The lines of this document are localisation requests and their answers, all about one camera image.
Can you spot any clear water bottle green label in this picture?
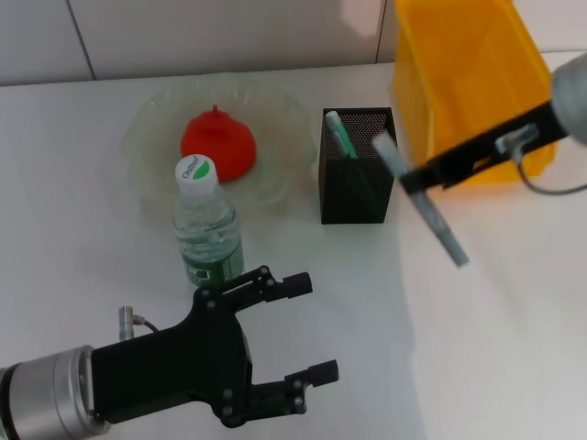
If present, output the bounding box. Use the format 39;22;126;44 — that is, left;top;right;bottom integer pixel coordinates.
172;154;246;288

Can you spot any metal right wrist connector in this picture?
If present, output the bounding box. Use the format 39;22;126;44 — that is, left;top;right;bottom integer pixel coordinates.
494;124;538;155

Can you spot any yellow plastic bin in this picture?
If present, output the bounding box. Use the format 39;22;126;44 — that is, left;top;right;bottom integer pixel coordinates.
392;0;560;187

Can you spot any metal wrist connector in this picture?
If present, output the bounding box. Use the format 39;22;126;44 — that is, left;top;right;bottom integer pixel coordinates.
494;124;538;155
117;305;137;343

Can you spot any clear green glass fruit plate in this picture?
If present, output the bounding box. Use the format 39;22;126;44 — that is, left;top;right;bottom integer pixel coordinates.
119;75;317;216

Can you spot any silver grey marker pen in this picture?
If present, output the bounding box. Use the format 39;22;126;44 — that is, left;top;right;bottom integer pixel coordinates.
374;132;471;270

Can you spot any black mesh pen holder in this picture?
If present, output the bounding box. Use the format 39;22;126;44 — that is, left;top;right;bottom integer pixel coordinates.
317;107;396;226

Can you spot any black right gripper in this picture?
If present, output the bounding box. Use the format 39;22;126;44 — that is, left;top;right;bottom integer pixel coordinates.
399;99;572;194

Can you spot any grey left wrist cable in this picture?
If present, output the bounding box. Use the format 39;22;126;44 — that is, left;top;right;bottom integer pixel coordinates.
132;314;161;333

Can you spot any orange fruit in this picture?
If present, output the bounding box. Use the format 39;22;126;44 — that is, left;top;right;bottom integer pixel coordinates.
180;104;257;182

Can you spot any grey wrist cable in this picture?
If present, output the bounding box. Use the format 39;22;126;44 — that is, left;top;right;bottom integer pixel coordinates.
513;146;587;196
132;314;161;333

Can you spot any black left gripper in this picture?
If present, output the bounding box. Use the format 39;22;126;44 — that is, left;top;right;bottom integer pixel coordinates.
91;265;340;433

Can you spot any metal left wrist connector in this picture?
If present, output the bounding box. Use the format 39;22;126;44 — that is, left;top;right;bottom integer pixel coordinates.
117;305;137;343

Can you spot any green utility knife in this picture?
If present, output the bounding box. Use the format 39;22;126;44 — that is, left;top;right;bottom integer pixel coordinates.
324;112;359;160

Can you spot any grey right wrist cable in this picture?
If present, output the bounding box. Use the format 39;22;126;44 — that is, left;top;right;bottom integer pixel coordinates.
513;146;587;196

